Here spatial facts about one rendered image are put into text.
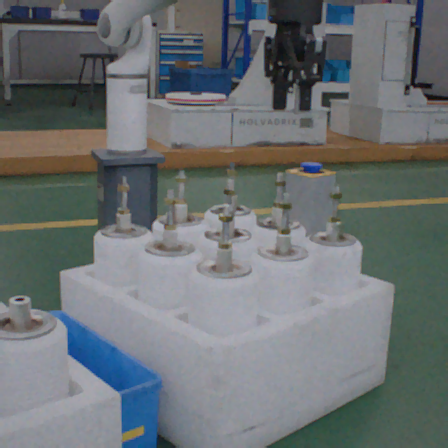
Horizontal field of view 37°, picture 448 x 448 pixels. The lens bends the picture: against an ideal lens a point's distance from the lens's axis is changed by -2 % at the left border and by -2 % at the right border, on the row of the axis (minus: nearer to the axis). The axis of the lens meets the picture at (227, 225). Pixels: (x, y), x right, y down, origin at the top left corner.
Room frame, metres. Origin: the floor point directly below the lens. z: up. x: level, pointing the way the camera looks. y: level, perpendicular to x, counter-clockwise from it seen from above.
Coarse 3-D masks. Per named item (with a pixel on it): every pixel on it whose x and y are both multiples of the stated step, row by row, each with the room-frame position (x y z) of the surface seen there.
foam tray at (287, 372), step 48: (96, 288) 0.97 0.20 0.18; (384, 288) 1.01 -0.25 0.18; (144, 336) 0.87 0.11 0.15; (192, 336) 0.80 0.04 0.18; (240, 336) 0.81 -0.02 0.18; (288, 336) 0.85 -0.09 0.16; (336, 336) 0.93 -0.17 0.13; (384, 336) 1.02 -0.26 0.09; (192, 384) 0.80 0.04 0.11; (240, 384) 0.79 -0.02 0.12; (288, 384) 0.85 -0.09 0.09; (336, 384) 0.93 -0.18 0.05; (192, 432) 0.80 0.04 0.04; (240, 432) 0.79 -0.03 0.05; (288, 432) 0.86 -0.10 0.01
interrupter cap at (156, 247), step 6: (162, 240) 0.99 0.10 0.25; (180, 240) 0.99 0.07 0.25; (150, 246) 0.96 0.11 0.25; (156, 246) 0.96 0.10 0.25; (162, 246) 0.97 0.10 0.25; (180, 246) 0.97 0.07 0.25; (186, 246) 0.96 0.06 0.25; (192, 246) 0.96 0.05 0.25; (150, 252) 0.93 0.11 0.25; (156, 252) 0.92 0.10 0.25; (162, 252) 0.93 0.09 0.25; (168, 252) 0.93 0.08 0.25; (174, 252) 0.93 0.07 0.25; (180, 252) 0.93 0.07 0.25; (186, 252) 0.93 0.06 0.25; (192, 252) 0.94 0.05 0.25
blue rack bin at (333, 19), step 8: (328, 8) 6.68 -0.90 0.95; (336, 8) 6.97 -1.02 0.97; (344, 8) 7.00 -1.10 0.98; (352, 8) 6.96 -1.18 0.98; (328, 16) 6.68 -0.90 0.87; (336, 16) 6.53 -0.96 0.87; (344, 16) 6.47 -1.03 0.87; (352, 16) 6.50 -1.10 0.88; (336, 24) 6.53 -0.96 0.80; (344, 24) 6.48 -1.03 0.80; (352, 24) 6.51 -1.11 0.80
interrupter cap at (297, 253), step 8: (264, 248) 0.97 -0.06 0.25; (272, 248) 0.97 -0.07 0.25; (296, 248) 0.97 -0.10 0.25; (304, 248) 0.96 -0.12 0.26; (264, 256) 0.93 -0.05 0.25; (272, 256) 0.93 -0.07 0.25; (280, 256) 0.93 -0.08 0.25; (288, 256) 0.93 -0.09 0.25; (296, 256) 0.93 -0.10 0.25; (304, 256) 0.93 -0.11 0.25
